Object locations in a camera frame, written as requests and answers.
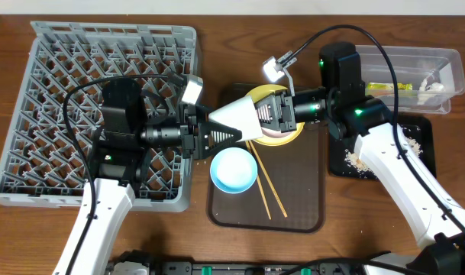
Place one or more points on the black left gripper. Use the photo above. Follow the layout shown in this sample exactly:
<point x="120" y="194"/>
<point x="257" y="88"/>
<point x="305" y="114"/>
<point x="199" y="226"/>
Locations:
<point x="188" y="132"/>

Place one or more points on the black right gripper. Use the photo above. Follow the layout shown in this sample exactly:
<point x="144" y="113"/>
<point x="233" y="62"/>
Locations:
<point x="286" y="112"/>

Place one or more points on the white cup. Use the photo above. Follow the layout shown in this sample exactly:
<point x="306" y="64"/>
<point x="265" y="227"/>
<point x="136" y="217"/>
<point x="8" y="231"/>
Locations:
<point x="241" y="115"/>

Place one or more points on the white bowl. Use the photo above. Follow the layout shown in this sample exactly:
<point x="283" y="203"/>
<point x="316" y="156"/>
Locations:
<point x="275" y="134"/>

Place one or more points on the wooden chopstick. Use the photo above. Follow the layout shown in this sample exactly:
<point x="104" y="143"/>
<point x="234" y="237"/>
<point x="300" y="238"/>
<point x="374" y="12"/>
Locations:
<point x="249" y="148"/>
<point x="270" y="182"/>

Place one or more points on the light blue bowl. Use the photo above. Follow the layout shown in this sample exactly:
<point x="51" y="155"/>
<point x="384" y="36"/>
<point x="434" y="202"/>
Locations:
<point x="233" y="170"/>

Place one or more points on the leftover cooked rice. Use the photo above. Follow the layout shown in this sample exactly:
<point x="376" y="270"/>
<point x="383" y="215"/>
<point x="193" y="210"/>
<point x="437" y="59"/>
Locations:
<point x="412" y="138"/>

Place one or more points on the green snack wrapper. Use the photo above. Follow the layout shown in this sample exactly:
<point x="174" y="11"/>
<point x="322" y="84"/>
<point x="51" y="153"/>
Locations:
<point x="388" y="86"/>

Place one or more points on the white paper napkin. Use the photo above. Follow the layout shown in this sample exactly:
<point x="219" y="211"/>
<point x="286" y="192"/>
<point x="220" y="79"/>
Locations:
<point x="429" y="91"/>

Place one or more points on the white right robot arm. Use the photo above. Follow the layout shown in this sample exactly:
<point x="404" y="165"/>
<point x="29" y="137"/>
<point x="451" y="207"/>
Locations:
<point x="370" y="129"/>

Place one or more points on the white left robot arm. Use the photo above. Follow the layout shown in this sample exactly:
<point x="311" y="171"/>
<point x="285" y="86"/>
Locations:
<point x="119" y="160"/>

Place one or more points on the black waste tray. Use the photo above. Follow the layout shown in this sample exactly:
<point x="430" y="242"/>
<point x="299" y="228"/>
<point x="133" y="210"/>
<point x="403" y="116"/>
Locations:
<point x="336" y="148"/>

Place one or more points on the clear plastic waste bin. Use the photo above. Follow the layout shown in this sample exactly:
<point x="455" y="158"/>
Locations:
<point x="413" y="65"/>

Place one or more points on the yellow round plate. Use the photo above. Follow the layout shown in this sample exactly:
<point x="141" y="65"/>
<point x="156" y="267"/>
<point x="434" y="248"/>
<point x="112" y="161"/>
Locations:
<point x="257" y="93"/>

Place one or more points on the dark brown serving tray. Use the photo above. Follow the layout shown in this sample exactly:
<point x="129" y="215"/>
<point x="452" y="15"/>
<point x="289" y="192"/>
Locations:
<point x="297" y="170"/>

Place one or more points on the grey plastic dish rack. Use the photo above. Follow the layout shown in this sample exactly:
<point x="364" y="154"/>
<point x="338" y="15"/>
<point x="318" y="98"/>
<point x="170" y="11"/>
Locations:
<point x="39" y="166"/>

